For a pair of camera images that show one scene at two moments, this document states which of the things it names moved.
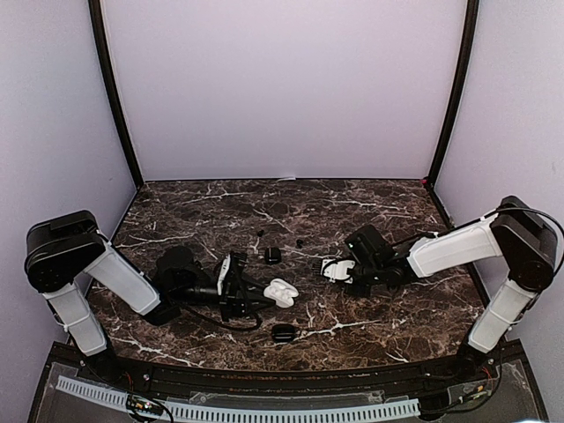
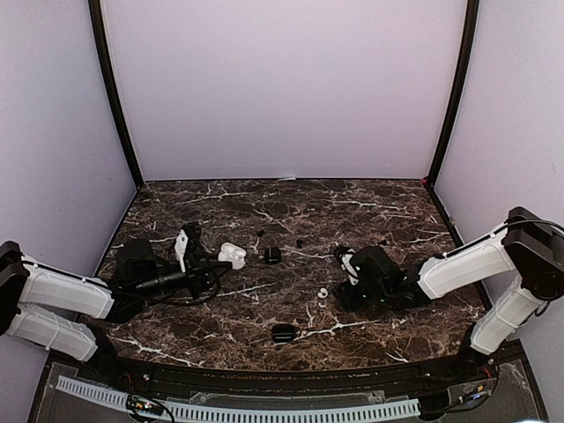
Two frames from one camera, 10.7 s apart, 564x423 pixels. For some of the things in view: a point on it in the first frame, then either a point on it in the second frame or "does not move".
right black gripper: x=365 y=292 to x=348 y=300
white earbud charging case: x=282 y=293 to x=233 y=254
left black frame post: x=102 y=48 does not move
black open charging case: x=272 y=255 does not move
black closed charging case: x=284 y=332 does not move
